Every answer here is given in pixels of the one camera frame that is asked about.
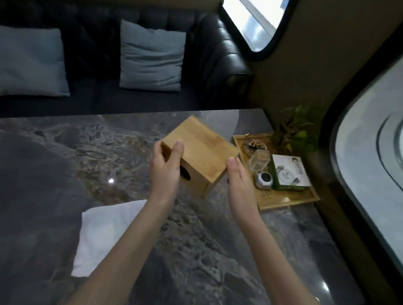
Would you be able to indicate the small rounded window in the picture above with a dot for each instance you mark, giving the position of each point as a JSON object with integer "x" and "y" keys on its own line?
{"x": 252, "y": 16}

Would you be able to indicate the white and green box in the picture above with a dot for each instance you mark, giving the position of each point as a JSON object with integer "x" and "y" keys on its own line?
{"x": 290, "y": 173}

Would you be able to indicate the clear drinking glass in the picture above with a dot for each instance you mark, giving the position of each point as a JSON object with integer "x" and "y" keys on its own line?
{"x": 259, "y": 161}

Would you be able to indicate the white folded cloth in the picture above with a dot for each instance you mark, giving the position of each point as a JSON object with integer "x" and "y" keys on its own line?
{"x": 101, "y": 233}

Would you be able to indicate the wooden tray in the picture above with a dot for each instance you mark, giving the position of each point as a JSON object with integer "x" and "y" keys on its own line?
{"x": 287, "y": 198}

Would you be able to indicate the small grey-blue cushion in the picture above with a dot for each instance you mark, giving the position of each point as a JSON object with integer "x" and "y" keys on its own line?
{"x": 151, "y": 57}

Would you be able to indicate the person's right forearm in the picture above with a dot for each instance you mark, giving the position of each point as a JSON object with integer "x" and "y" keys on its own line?
{"x": 282, "y": 278}

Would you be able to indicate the black leather sofa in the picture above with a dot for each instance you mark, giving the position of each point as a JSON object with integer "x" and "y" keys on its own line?
{"x": 213, "y": 63}

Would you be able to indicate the person's left forearm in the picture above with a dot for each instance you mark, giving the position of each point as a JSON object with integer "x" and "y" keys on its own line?
{"x": 120, "y": 258}

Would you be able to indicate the person's left thumb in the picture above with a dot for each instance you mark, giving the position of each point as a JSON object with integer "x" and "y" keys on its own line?
{"x": 178, "y": 151}

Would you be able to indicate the wooden tissue box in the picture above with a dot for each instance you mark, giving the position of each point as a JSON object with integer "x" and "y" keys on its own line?
{"x": 201, "y": 147}

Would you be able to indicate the small white cube device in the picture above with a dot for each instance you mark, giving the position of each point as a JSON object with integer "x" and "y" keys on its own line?
{"x": 264, "y": 180}

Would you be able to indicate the person's right fingers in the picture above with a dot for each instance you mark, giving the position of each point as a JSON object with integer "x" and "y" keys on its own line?
{"x": 234, "y": 171}

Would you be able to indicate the person's right hand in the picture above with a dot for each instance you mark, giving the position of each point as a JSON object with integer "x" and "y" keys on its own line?
{"x": 241, "y": 197}

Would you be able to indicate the person's left hand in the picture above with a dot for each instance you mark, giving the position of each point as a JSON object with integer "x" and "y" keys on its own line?
{"x": 164, "y": 180}

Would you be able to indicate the large rounded window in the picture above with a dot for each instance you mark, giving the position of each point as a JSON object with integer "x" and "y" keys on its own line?
{"x": 378, "y": 151}

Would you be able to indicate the large grey-blue cushion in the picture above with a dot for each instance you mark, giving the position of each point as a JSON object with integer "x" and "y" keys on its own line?
{"x": 25, "y": 61}

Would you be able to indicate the green potted plant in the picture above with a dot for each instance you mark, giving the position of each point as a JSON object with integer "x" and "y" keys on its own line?
{"x": 296, "y": 131}

